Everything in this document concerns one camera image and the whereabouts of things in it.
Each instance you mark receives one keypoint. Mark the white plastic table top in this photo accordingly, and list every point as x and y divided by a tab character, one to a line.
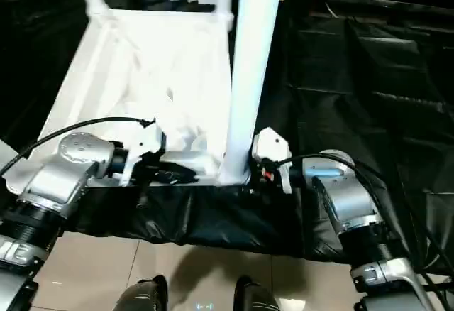
163	77

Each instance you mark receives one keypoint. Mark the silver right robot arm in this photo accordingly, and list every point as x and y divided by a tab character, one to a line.
340	197

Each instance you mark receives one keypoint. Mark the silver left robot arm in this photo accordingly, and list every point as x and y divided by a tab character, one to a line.
64	172

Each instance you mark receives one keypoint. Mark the black work mat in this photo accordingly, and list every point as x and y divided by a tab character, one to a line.
369	112

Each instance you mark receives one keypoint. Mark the black left robot foot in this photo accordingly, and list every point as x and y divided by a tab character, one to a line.
142	297

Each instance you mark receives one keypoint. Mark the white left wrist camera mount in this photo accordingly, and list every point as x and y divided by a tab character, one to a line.
145	144

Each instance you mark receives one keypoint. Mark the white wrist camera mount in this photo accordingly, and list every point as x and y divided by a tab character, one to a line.
145	144
269	144

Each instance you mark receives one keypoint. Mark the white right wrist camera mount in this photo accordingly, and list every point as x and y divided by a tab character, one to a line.
269	144

